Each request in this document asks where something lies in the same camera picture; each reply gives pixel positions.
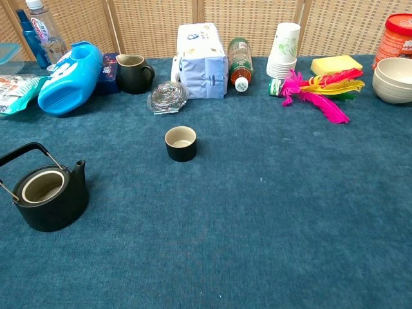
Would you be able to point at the black cup beige inside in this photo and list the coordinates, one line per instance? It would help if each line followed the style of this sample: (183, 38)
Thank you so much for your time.
(181, 144)

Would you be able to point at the steel wool scourer in wrap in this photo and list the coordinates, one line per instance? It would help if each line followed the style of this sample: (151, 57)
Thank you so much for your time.
(168, 96)

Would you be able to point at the white tissue pack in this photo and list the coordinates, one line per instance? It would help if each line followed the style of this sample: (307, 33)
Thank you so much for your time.
(201, 64)

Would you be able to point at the green tea plastic bottle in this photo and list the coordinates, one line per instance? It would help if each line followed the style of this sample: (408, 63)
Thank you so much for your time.
(239, 62)

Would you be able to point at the black ceramic pitcher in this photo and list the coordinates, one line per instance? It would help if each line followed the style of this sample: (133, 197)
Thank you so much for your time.
(132, 75)

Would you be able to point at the stack of white paper cups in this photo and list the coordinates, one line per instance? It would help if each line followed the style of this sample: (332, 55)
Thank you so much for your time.
(283, 54)

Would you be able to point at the dark blue printed box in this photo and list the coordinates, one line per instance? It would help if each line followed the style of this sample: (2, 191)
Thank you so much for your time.
(108, 74)

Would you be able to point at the colourful feather shuttlecock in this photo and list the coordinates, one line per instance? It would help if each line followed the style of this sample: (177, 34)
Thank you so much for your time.
(317, 93)

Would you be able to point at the woven rattan folding screen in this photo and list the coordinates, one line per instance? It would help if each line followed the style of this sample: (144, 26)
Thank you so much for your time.
(225, 22)

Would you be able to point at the blue detergent jug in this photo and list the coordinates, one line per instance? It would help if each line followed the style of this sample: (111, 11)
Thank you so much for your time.
(72, 80)

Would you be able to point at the yellow sponge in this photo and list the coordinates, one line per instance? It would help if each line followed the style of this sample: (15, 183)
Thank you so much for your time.
(335, 64)

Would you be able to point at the green white snack bag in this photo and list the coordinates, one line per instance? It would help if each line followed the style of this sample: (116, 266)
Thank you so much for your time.
(16, 93)

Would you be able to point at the stack of beige bowls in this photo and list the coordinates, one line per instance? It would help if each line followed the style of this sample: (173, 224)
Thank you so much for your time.
(393, 80)

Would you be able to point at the clear plastic water bottle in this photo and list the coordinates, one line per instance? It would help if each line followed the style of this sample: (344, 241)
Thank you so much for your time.
(45, 33)

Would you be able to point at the dark blue bottle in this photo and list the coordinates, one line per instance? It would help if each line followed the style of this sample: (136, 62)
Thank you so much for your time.
(32, 40)

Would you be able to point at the clear plastic food container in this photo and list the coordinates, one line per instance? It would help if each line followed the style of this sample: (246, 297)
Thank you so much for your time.
(9, 58)

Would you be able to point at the orange canister red lid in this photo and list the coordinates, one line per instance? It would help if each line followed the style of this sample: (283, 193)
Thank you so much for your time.
(394, 40)

